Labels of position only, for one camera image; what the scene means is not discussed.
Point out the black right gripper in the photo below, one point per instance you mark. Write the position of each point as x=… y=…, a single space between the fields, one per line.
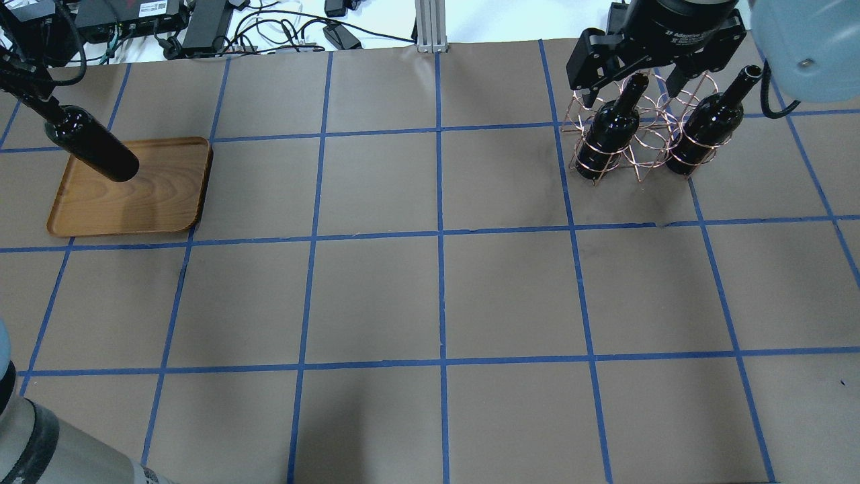
x=685 y=30

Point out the small black power brick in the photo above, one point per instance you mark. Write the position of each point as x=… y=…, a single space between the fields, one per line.
x=341 y=38

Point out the dark wine bottle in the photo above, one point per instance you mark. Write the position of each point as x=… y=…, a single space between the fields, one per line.
x=711 y=124
x=75 y=130
x=611 y=130

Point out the black power adapter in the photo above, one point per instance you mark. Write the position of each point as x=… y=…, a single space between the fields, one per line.
x=207 y=27

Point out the aluminium frame post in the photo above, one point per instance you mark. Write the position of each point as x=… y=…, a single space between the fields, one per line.
x=431 y=27

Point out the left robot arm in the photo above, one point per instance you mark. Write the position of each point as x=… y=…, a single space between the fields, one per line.
x=37 y=446

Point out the copper wire bottle basket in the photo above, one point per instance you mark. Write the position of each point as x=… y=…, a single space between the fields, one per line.
x=662 y=121

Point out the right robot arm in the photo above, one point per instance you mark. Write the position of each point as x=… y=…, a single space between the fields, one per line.
x=810 y=48

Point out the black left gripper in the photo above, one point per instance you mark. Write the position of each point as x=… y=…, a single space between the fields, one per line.
x=19 y=81

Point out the wooden tray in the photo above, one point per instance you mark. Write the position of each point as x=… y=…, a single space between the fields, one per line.
x=167 y=195

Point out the black box device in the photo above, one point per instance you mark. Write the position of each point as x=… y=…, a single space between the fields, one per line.
x=100 y=21

